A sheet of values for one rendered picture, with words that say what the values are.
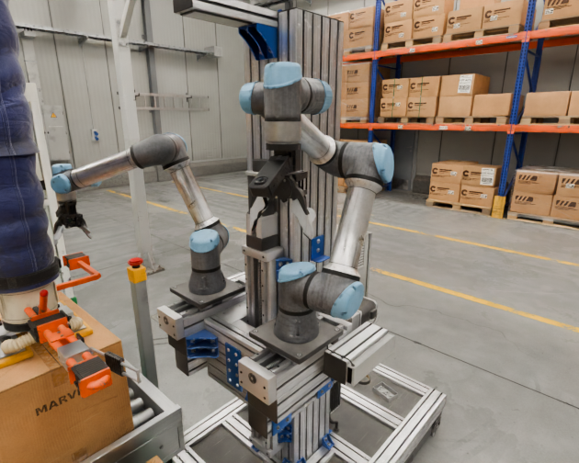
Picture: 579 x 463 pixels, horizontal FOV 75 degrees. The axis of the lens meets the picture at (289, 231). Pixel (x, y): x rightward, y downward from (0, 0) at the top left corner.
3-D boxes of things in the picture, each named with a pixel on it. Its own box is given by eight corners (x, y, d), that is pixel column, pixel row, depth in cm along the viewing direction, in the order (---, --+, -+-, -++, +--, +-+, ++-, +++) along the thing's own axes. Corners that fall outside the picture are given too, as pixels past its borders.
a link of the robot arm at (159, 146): (170, 162, 138) (56, 202, 145) (180, 158, 148) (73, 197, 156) (156, 130, 135) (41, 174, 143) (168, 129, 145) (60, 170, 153)
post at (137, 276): (148, 429, 216) (126, 266, 187) (158, 423, 221) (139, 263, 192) (153, 435, 212) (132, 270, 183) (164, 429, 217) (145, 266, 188)
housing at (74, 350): (58, 362, 106) (54, 348, 105) (84, 351, 111) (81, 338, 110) (66, 373, 102) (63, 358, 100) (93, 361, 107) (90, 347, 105)
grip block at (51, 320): (29, 334, 120) (26, 318, 118) (63, 322, 127) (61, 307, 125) (38, 344, 114) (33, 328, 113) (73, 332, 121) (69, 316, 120)
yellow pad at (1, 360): (-23, 330, 141) (-27, 318, 140) (9, 320, 148) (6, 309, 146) (-3, 370, 119) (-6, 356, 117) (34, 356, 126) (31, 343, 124)
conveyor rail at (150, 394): (17, 287, 304) (12, 265, 299) (25, 285, 308) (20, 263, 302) (171, 451, 154) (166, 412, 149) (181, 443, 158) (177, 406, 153)
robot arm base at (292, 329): (294, 314, 135) (294, 288, 132) (328, 329, 125) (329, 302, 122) (264, 331, 124) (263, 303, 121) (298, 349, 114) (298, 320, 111)
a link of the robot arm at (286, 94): (312, 64, 76) (287, 59, 70) (311, 121, 79) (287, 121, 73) (279, 67, 81) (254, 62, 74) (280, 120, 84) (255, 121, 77)
